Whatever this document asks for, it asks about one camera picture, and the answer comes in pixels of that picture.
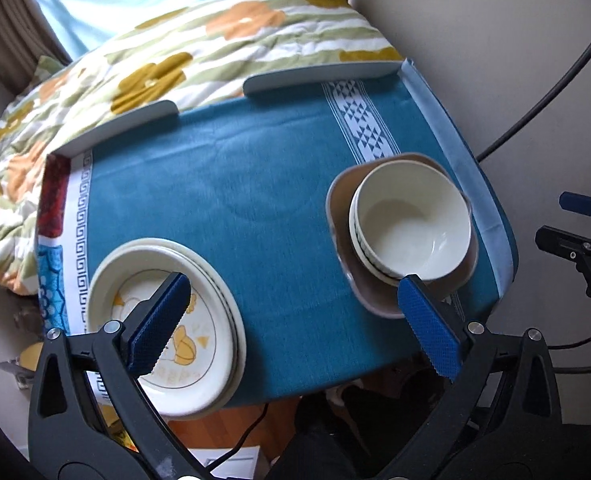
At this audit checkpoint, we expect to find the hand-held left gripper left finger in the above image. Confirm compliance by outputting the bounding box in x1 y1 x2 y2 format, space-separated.
28 272 192 480

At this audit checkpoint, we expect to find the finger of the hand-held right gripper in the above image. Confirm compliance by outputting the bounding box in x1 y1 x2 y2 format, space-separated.
535 226 591 299
559 191 591 219

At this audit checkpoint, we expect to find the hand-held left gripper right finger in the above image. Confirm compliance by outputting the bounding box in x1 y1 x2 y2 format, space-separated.
397 274 564 480

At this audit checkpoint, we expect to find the oval duck print plate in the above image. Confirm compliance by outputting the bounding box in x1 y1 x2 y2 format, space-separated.
86 246 237 412

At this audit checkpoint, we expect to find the cream plate with yellow centre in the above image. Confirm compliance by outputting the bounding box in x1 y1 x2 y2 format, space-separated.
98 238 242 417

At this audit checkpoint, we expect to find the cream bowl with dark stripes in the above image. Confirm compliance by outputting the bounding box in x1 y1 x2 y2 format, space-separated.
349 205 412 289

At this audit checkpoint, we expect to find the cream bowl with yellow print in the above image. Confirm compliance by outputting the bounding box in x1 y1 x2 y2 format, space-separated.
349 160 472 282

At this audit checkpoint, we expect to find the pink square bowl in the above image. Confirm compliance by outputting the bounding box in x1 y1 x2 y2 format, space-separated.
325 154 479 319

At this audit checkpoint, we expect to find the yellow bag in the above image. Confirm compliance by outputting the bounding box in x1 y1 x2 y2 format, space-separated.
15 341 46 382

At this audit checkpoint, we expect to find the person's black trouser leg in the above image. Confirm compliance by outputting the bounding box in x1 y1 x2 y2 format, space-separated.
265 392 381 480

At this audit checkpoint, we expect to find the blue patterned tablecloth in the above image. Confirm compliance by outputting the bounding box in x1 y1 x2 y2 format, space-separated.
35 67 519 407

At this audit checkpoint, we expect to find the floral quilted blanket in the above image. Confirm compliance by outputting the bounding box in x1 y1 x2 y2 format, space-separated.
0 0 407 297

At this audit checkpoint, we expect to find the light blue curtain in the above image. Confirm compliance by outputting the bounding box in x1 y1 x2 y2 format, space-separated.
32 0 240 63

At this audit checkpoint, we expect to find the black floor cable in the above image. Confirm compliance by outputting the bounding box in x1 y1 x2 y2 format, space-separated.
209 402 272 477

